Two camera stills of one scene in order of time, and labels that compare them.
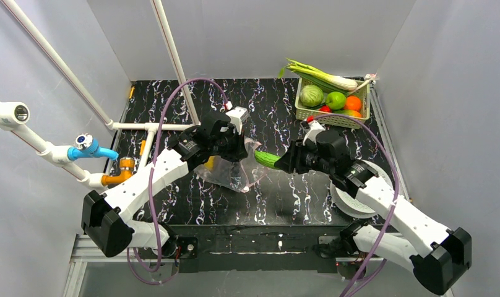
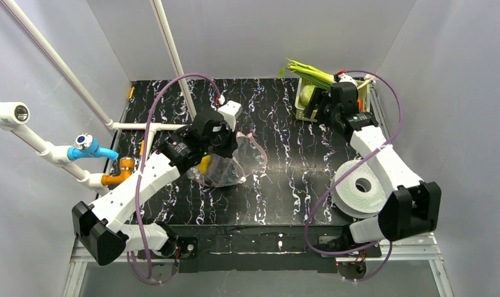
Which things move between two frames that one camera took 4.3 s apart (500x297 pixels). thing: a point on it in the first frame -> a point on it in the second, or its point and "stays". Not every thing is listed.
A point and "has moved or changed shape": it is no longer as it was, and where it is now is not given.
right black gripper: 294,156 -> 323,109
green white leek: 335,83 stays
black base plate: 271,248 stays
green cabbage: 311,96 stays
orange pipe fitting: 127,165 stays
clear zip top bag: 239,174 has moved or changed shape
